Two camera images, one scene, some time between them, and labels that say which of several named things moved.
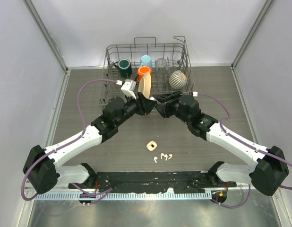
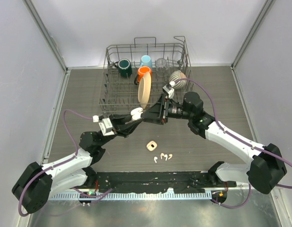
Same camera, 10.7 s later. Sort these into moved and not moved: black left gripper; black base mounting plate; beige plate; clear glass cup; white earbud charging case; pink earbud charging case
Moved: black left gripper; white earbud charging case
Not moved: clear glass cup; beige plate; pink earbud charging case; black base mounting plate
